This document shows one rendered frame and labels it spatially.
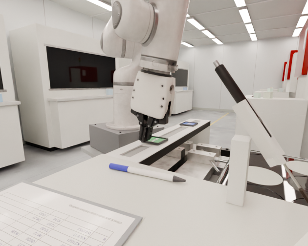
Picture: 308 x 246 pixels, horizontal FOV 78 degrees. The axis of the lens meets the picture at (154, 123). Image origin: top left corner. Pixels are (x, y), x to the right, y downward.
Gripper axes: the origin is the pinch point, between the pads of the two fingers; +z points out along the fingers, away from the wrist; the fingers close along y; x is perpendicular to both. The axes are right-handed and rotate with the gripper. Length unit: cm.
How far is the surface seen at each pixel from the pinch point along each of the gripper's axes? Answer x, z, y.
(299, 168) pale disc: -20.0, 1.7, -36.2
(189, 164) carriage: -11.4, 9.3, -10.1
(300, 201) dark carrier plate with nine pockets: -2.2, 2.1, -34.6
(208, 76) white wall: -800, 0, 216
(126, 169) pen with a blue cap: 16.0, 0.6, -6.9
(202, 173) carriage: -8.1, 8.2, -15.0
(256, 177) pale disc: -8.4, 3.7, -27.1
